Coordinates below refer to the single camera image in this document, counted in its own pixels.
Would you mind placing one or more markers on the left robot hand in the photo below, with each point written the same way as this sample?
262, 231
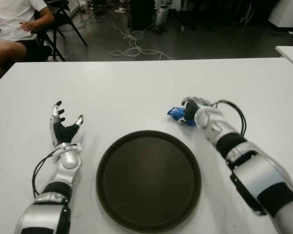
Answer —
63, 135

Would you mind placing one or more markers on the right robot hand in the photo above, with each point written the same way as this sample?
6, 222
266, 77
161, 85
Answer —
191, 108

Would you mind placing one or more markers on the blue Oreo packet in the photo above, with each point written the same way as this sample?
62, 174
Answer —
175, 113

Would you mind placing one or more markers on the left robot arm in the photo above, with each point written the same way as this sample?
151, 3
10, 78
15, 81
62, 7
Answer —
69, 159

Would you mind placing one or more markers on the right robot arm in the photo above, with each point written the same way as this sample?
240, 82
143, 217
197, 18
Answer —
258, 175

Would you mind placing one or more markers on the small white power adapter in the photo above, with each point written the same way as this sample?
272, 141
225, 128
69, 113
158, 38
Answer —
183, 28

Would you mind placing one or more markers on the round dark brown tray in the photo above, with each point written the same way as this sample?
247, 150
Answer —
149, 182

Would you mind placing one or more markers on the silver humanoid robot legs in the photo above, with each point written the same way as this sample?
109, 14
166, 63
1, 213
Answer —
161, 17

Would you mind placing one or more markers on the folded metal stand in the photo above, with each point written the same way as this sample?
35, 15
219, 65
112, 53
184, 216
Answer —
246, 17

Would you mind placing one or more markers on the white side table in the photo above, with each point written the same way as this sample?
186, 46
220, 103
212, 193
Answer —
291, 52

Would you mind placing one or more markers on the black folding chair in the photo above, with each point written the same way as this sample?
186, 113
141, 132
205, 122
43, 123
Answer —
63, 19

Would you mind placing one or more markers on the white power strip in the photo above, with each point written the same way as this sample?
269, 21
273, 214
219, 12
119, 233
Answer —
120, 10

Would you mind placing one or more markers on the seated person in white shirt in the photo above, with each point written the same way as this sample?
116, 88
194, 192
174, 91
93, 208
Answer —
12, 19

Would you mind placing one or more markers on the white low shelf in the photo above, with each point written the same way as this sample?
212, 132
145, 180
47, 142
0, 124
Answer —
74, 6

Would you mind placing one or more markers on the white cabinet with black base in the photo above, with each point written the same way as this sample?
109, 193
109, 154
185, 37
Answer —
288, 12

